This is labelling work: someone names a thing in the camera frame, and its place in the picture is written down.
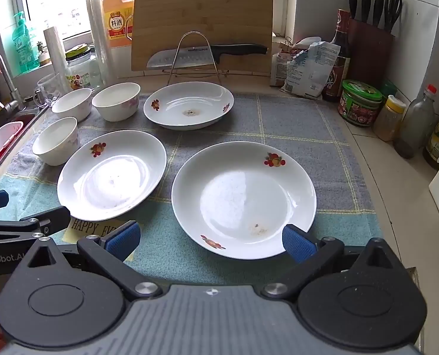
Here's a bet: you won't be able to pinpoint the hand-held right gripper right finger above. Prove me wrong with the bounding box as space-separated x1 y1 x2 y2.
260 224 401 299

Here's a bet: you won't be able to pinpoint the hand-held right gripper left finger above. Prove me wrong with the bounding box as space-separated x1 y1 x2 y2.
17 221 164 302

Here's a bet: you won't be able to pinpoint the white fruit print plate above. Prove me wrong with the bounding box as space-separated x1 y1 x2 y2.
143 81 235 131
57 129 167 222
171 141 317 260

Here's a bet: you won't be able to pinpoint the white floral bowl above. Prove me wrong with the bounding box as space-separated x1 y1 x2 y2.
91 82 141 122
51 88 93 122
32 117 80 166

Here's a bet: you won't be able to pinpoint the white plastic basin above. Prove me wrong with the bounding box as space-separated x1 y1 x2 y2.
0 121 24 165

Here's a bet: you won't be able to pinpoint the stainless steel sink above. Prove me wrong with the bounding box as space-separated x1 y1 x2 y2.
0 96 52 193

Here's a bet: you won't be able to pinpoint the grey checked towel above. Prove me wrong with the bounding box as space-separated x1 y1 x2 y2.
0 92 385 278

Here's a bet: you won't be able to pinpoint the steel faucet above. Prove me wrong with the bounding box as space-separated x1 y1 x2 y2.
0 52 24 113

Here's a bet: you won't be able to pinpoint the clear glass mug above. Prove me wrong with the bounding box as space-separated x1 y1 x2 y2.
33 73 70 109

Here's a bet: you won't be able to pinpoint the glass jar green lid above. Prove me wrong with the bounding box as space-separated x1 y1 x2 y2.
65 44 103 91

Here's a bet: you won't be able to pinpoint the green lid sauce jar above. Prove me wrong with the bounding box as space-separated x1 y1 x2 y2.
338 79 383 127

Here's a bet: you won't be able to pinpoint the yellow lid spice jar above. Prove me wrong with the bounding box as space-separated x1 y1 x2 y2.
373 95 407 142

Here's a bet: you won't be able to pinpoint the green dish soap bottle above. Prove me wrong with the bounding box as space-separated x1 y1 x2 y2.
11 11 40 75

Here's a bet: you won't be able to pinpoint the white plastic bag roll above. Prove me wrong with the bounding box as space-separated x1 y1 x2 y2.
44 27 72 93

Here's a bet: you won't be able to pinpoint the clear bottle red cap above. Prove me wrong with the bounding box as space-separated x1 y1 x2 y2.
393 84 438 159

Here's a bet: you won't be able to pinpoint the white printed bag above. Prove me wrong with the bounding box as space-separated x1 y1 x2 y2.
280 41 341 100

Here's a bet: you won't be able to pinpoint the red and white bag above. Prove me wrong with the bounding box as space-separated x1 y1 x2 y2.
270 37 321 87

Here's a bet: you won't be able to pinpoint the small green lid jar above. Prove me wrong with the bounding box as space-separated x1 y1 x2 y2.
380 80 398 100

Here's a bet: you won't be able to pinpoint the clear plastic cup stack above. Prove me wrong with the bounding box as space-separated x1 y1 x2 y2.
86 0 111 75

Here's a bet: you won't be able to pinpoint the dark red knife block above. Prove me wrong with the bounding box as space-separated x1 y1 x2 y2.
347 18 395 89

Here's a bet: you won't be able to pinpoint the dark soy sauce bottle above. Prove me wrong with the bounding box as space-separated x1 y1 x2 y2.
322 8 351 102

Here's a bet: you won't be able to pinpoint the window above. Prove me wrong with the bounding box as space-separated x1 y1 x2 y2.
17 0 298 43

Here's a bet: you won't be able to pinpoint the yellow liquid plastic jug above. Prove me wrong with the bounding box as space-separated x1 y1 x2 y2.
102 0 136 49

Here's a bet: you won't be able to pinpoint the bamboo cutting board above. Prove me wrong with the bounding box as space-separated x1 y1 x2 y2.
131 0 274 75

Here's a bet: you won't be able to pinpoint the black kitchen scissors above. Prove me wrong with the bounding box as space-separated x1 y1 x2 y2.
385 0 403 34

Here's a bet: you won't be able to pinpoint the black handled kitchen knife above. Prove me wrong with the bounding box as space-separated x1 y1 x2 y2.
146 43 269 69

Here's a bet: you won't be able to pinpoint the metal wire rack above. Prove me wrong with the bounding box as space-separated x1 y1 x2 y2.
161 31 230 85

